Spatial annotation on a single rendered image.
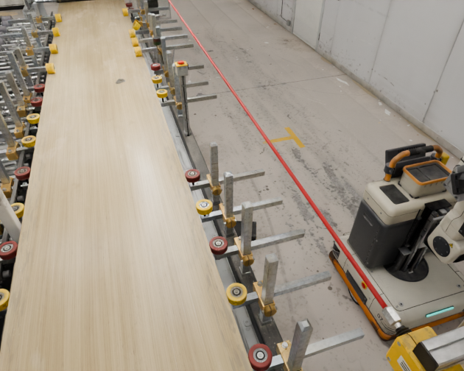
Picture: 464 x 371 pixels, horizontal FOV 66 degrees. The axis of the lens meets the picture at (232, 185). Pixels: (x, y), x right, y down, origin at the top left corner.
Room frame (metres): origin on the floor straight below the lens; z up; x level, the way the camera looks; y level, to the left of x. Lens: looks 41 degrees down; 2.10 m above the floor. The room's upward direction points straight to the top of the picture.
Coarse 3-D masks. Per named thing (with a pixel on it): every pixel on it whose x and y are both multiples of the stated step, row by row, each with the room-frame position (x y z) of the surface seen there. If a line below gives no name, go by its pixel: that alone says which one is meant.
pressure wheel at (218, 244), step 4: (216, 236) 1.03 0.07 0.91; (220, 236) 1.03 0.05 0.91; (212, 240) 1.01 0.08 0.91; (216, 240) 1.01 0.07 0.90; (220, 240) 1.01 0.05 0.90; (224, 240) 1.01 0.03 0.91; (212, 244) 0.98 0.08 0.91; (216, 244) 0.98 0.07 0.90; (220, 244) 0.98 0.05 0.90; (224, 244) 0.98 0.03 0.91; (212, 248) 0.96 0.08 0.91; (216, 248) 0.96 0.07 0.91; (220, 248) 0.96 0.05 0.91; (224, 248) 0.96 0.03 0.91; (212, 252) 0.96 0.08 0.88; (216, 252) 0.95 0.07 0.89; (220, 252) 0.95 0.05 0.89; (224, 252) 0.96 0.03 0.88
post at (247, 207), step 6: (246, 204) 0.98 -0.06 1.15; (246, 210) 0.97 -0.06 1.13; (252, 210) 0.98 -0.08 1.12; (246, 216) 0.97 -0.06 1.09; (252, 216) 0.98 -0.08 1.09; (246, 222) 0.97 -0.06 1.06; (252, 222) 0.98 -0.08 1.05; (246, 228) 0.97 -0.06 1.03; (246, 234) 0.97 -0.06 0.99; (246, 240) 0.97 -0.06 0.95; (246, 246) 0.97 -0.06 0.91; (246, 252) 0.97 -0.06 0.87; (240, 264) 1.00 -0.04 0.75; (246, 270) 0.97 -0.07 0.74
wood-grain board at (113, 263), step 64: (64, 64) 2.93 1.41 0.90; (128, 64) 2.93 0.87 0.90; (64, 128) 1.92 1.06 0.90; (128, 128) 1.92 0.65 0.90; (64, 192) 1.32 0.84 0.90; (128, 192) 1.32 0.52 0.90; (64, 256) 0.92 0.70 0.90; (128, 256) 0.92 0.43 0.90; (192, 256) 0.92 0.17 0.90; (64, 320) 0.64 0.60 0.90; (128, 320) 0.64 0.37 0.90; (192, 320) 0.64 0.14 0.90
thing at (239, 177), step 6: (234, 174) 1.55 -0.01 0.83; (240, 174) 1.55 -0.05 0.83; (246, 174) 1.55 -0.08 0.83; (252, 174) 1.56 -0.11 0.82; (258, 174) 1.57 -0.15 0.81; (204, 180) 1.50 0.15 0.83; (222, 180) 1.50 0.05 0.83; (234, 180) 1.52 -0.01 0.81; (192, 186) 1.45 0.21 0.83; (198, 186) 1.46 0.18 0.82; (204, 186) 1.47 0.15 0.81
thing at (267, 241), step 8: (288, 232) 1.11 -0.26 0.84; (296, 232) 1.11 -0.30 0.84; (256, 240) 1.06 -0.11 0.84; (264, 240) 1.06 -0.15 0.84; (272, 240) 1.06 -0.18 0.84; (280, 240) 1.07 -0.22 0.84; (288, 240) 1.08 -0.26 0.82; (232, 248) 1.01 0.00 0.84; (256, 248) 1.03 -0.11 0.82; (216, 256) 0.97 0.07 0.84; (224, 256) 0.98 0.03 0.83
